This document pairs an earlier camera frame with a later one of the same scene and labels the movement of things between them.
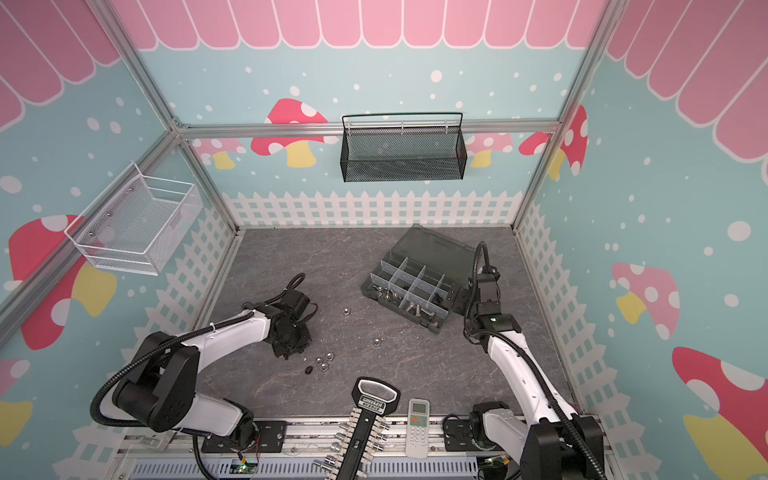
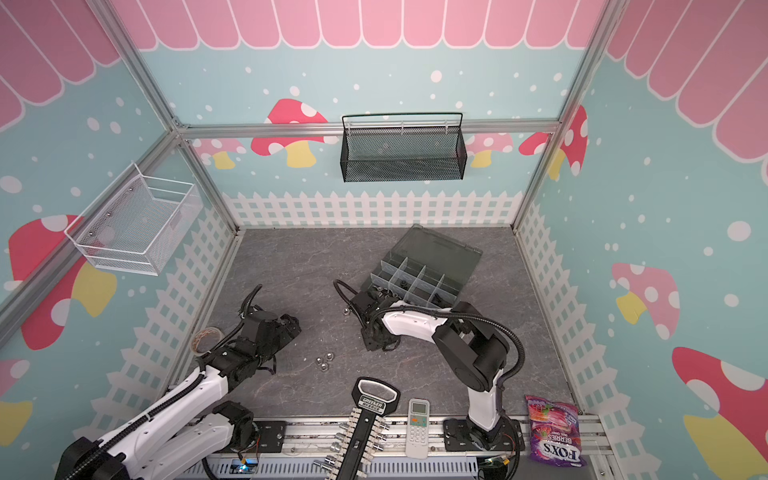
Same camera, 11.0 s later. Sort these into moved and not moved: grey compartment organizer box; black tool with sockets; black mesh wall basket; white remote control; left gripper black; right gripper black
Moved: left gripper black; right gripper black
Not moved: black mesh wall basket; grey compartment organizer box; white remote control; black tool with sockets
